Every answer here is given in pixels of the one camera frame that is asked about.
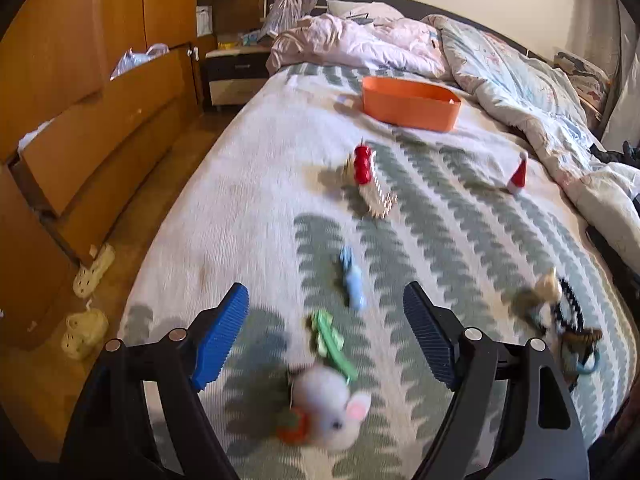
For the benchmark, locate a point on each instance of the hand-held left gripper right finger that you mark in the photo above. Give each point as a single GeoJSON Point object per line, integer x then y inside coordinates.
{"type": "Point", "coordinates": [432, 335]}

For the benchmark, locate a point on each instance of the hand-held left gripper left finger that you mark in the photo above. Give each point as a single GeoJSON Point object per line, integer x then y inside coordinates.
{"type": "Point", "coordinates": [220, 340]}

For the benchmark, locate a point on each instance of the blue wavy hair clip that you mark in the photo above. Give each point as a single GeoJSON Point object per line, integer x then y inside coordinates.
{"type": "Point", "coordinates": [354, 280]}

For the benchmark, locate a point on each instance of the green wavy hair clip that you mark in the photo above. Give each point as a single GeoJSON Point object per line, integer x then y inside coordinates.
{"type": "Point", "coordinates": [332, 345]}

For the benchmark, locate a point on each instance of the white bunny plush clip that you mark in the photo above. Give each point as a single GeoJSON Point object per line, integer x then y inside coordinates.
{"type": "Point", "coordinates": [325, 405]}

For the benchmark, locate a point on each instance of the white flower hair clip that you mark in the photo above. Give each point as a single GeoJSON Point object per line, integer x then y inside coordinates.
{"type": "Point", "coordinates": [547, 287]}

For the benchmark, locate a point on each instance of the red santa hat clip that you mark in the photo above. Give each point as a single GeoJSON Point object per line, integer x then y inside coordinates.
{"type": "Point", "coordinates": [518, 177]}

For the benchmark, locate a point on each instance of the red bead hair clip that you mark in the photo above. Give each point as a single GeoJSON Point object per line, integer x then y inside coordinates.
{"type": "Point", "coordinates": [362, 165]}

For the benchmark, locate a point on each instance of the orange plastic basket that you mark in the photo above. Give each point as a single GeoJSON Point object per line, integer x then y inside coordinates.
{"type": "Point", "coordinates": [410, 110]}

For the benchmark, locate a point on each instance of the cream slipper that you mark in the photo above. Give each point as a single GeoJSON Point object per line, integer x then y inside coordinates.
{"type": "Point", "coordinates": [85, 332]}
{"type": "Point", "coordinates": [95, 270]}

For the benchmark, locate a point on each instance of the leaf-print bed cover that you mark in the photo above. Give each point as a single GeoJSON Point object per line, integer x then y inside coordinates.
{"type": "Point", "coordinates": [250, 160]}

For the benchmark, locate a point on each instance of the clear plastic hair clip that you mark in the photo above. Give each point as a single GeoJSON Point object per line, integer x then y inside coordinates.
{"type": "Point", "coordinates": [348, 167]}

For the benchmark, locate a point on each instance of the black clothing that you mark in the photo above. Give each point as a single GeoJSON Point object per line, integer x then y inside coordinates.
{"type": "Point", "coordinates": [630, 152]}

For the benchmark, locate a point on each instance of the light blue printed quilt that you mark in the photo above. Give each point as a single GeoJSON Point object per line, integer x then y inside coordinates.
{"type": "Point", "coordinates": [510, 75]}

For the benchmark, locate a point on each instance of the dark nightstand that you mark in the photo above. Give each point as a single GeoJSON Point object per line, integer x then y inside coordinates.
{"type": "Point", "coordinates": [235, 67]}

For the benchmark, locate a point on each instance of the plastic bag in drawer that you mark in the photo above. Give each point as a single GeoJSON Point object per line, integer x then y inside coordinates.
{"type": "Point", "coordinates": [132, 60]}

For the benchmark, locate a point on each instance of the yellow packet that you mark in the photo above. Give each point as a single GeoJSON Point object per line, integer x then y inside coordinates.
{"type": "Point", "coordinates": [228, 43]}

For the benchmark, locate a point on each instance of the printed pillow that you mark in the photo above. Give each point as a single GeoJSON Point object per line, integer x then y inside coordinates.
{"type": "Point", "coordinates": [585, 80]}

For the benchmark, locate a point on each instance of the grey curtain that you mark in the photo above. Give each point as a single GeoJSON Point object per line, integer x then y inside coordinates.
{"type": "Point", "coordinates": [620, 85]}

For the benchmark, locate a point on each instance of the white paper bag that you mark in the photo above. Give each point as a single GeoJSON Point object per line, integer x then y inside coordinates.
{"type": "Point", "coordinates": [204, 20]}

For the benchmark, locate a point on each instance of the dark headboard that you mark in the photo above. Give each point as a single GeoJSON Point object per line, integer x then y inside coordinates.
{"type": "Point", "coordinates": [450, 7]}

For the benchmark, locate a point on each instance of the hanging clear plastic bag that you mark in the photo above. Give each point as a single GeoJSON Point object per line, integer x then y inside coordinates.
{"type": "Point", "coordinates": [287, 10]}

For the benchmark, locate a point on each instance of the wooden wardrobe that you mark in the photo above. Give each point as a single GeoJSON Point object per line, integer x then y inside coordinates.
{"type": "Point", "coordinates": [75, 35]}

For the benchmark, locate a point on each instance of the white pillow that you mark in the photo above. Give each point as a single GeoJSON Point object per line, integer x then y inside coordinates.
{"type": "Point", "coordinates": [345, 8]}

